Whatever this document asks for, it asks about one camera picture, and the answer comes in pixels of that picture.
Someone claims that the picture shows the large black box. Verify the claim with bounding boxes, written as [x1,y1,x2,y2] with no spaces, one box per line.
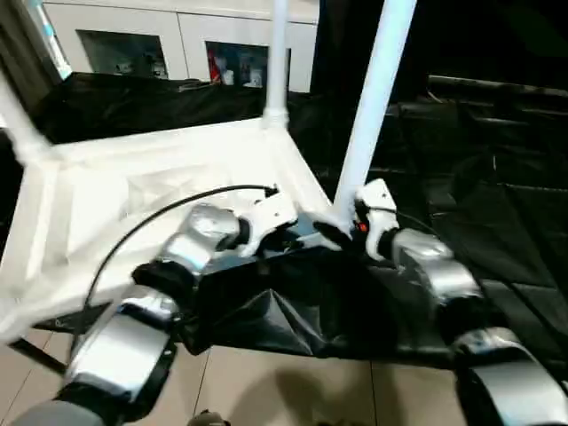
[310,0,431,107]

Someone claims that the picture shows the black metal frame leg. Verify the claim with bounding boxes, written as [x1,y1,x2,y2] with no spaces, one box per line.
[8,339,67,374]

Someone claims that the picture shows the white plastic table leg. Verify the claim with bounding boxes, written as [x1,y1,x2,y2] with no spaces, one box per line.
[332,0,418,227]
[0,83,59,165]
[261,0,292,130]

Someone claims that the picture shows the grey curtain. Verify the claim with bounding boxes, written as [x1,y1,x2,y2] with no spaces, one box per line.
[0,0,50,103]

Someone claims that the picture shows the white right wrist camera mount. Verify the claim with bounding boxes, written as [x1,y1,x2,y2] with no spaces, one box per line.
[354,178,400,261]

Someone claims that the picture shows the white glass-door cabinet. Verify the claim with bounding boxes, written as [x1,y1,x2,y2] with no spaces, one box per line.
[42,0,320,94]

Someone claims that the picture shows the white plastic table top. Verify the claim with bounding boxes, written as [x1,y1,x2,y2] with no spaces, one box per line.
[0,119,351,347]

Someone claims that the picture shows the black work mat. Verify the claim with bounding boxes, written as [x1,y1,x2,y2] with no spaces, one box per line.
[0,70,568,369]

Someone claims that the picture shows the silver metal bar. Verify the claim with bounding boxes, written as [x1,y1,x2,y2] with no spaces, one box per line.
[428,74,568,97]

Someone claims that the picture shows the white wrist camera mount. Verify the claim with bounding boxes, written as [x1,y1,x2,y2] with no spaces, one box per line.
[239,190,298,256]
[354,178,400,261]

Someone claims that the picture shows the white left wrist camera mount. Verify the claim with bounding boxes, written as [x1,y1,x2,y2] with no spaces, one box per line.
[239,190,298,256]

